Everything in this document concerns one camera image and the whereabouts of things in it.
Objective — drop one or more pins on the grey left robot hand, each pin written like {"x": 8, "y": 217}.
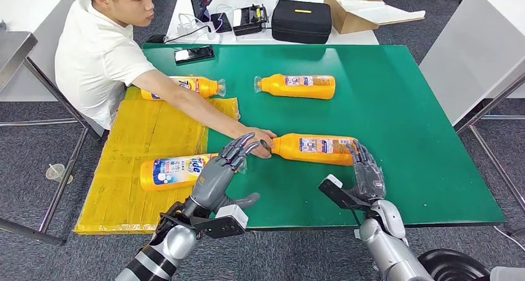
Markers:
{"x": 211, "y": 185}

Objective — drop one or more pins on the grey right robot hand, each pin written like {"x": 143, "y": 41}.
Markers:
{"x": 369, "y": 180}

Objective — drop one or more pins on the person's right hand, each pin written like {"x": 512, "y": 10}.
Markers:
{"x": 264, "y": 137}

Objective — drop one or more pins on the orange detergent bottle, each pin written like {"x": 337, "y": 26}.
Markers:
{"x": 205, "y": 86}
{"x": 295, "y": 91}
{"x": 172, "y": 176}
{"x": 311, "y": 158}

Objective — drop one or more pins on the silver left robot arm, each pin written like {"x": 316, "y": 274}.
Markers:
{"x": 172, "y": 246}

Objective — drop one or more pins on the person's right forearm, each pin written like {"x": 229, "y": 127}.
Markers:
{"x": 205, "y": 111}

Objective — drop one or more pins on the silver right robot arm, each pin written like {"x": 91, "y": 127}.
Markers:
{"x": 389, "y": 246}

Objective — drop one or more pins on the yellow plastic sheet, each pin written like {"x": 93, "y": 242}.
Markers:
{"x": 123, "y": 205}

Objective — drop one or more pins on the black smartphone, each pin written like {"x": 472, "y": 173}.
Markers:
{"x": 194, "y": 55}
{"x": 221, "y": 23}

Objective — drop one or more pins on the black label printer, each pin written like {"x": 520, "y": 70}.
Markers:
{"x": 250, "y": 21}

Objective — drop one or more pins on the white power strip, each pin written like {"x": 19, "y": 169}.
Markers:
{"x": 205, "y": 36}

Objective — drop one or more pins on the black zip case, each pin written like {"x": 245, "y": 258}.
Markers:
{"x": 301, "y": 23}

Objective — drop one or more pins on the black chair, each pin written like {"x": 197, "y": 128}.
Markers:
{"x": 455, "y": 267}

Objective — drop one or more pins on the brown cardboard box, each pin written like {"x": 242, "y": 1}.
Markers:
{"x": 350, "y": 23}

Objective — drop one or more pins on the clear plastic cup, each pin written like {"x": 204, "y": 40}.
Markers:
{"x": 56, "y": 173}

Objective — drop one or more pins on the white paper sheet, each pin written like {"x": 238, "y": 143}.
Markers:
{"x": 380, "y": 12}

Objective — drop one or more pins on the person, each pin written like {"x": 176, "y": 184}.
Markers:
{"x": 94, "y": 53}

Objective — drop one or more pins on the steel table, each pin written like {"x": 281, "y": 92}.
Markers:
{"x": 12, "y": 49}

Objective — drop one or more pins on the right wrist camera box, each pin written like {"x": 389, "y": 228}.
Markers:
{"x": 336, "y": 191}

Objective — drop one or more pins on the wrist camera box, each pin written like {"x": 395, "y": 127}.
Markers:
{"x": 229, "y": 219}
{"x": 336, "y": 191}

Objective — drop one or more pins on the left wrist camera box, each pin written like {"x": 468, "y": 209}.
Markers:
{"x": 229, "y": 219}

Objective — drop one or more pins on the steel table leg frame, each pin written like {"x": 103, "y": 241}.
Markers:
{"x": 492, "y": 103}

